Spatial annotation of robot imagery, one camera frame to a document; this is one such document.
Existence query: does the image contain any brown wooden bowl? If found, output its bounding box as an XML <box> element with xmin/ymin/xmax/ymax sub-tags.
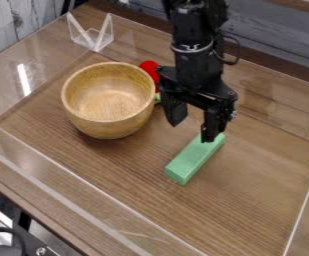
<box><xmin>61</xmin><ymin>62</ymin><xmax>156</xmax><ymax>139</ymax></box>

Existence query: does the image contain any clear acrylic tray wall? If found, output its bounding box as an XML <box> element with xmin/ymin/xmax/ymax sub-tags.
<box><xmin>0</xmin><ymin>128</ymin><xmax>207</xmax><ymax>256</ymax></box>

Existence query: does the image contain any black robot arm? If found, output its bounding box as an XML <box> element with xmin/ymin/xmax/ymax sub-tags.
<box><xmin>157</xmin><ymin>0</ymin><xmax>239</xmax><ymax>143</ymax></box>

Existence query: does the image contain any black cable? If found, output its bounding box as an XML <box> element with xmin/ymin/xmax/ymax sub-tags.
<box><xmin>0</xmin><ymin>226</ymin><xmax>29</xmax><ymax>256</ymax></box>

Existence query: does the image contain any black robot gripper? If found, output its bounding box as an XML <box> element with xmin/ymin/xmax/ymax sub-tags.
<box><xmin>157</xmin><ymin>47</ymin><xmax>239</xmax><ymax>143</ymax></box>

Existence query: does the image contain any red plush strawberry toy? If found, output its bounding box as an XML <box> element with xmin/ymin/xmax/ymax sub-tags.
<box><xmin>140</xmin><ymin>60</ymin><xmax>161</xmax><ymax>104</ymax></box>

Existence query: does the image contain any black table leg bracket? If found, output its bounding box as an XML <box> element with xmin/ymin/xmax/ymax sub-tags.
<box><xmin>13</xmin><ymin>210</ymin><xmax>68</xmax><ymax>256</ymax></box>

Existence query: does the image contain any clear acrylic corner bracket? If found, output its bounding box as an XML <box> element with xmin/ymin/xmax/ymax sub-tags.
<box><xmin>66</xmin><ymin>13</ymin><xmax>114</xmax><ymax>52</ymax></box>

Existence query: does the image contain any green rectangular block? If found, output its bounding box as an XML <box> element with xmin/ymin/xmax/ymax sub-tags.
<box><xmin>165</xmin><ymin>133</ymin><xmax>227</xmax><ymax>185</ymax></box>

